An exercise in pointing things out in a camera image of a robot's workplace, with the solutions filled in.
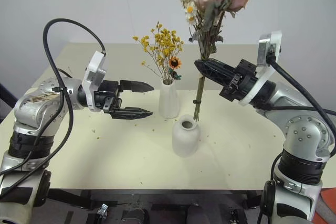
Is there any dark object beside table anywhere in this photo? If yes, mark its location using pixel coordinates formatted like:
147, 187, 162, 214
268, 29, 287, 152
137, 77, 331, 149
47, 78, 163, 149
0, 82, 14, 123

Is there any black table frame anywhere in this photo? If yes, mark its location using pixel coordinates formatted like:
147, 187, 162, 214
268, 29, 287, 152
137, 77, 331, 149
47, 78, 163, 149
48, 188, 265, 210

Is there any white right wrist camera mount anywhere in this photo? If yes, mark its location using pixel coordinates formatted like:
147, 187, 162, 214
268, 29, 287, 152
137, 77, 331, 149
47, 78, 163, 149
237, 30, 284, 107

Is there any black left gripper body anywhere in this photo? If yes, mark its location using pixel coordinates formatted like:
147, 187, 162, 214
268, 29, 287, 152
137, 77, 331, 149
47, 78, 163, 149
93, 80, 124, 114

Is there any yellow dried flower bouquet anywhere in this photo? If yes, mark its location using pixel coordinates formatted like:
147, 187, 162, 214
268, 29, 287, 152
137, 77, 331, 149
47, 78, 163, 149
132, 21, 185, 84

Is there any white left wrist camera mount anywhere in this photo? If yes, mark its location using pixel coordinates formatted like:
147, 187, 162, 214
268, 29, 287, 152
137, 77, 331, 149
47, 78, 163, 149
80, 50, 109, 113

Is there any dark rounded shape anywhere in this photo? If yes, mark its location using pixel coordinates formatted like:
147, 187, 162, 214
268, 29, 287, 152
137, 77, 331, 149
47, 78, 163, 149
120, 207, 148, 224

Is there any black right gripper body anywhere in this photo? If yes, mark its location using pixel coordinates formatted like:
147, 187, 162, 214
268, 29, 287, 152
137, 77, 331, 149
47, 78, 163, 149
219, 59, 259, 102

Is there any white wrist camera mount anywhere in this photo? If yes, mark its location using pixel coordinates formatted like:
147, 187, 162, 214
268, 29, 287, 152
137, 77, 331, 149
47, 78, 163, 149
80, 50, 109, 113
237, 30, 284, 107

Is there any tall slim white vase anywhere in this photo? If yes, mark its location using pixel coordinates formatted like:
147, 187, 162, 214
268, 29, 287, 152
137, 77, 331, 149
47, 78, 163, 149
158, 79, 181, 120

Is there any orange flat object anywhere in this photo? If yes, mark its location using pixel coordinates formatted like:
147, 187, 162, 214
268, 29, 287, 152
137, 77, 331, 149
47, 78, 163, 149
312, 186, 336, 224

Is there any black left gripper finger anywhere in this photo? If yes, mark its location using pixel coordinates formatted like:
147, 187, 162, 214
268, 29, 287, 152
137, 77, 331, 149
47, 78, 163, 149
120, 79, 155, 94
111, 107, 154, 120

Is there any round squat white vase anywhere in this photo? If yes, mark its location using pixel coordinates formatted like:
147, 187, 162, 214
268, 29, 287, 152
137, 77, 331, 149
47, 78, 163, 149
171, 114, 202, 158

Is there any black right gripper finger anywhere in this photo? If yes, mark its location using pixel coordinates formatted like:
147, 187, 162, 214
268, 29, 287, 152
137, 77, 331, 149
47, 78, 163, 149
208, 59, 238, 76
194, 60, 235, 87

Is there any small metal clamp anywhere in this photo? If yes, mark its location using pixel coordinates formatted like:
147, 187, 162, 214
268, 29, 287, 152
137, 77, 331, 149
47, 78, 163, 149
97, 204, 110, 216

